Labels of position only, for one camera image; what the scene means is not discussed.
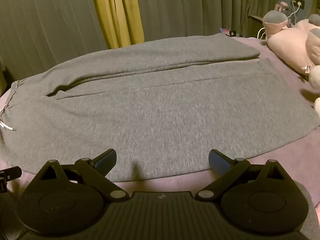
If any grey-green curtain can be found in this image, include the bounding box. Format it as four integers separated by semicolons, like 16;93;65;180
0;0;315;85

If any pink blanket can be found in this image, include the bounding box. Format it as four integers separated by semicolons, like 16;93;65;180
0;35;320;205

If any white charging cable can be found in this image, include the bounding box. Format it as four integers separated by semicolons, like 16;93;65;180
257;1;301;40

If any light green knitted sock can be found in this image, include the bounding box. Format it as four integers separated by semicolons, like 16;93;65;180
0;33;320;183

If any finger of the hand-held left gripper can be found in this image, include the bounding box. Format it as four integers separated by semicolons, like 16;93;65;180
0;166;22;193

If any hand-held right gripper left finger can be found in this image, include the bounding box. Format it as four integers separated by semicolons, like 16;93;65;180
37;149;127;202

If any grey knit clothing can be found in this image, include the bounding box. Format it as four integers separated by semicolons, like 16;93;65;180
292;180;320;230

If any yellow curtain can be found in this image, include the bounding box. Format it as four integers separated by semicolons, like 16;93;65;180
89;0;145;50

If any pink plush toy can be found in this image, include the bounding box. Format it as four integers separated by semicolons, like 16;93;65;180
262;10;320;75

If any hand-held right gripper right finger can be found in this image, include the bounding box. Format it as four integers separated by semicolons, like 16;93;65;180
195;149;285;202

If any cream plush toy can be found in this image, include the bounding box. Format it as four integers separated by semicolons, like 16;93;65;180
300;64;320;110

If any small pink figure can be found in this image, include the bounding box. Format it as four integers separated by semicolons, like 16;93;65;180
275;2;290;13

